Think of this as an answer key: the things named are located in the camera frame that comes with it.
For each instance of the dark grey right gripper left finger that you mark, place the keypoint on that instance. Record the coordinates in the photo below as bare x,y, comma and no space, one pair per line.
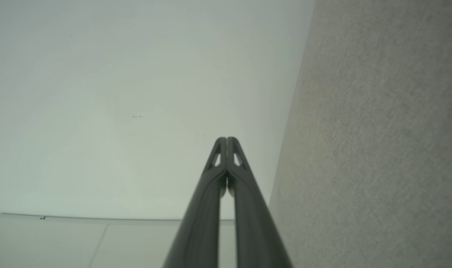
199,223

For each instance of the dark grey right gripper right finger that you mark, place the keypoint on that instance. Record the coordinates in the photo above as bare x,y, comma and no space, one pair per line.
253,223

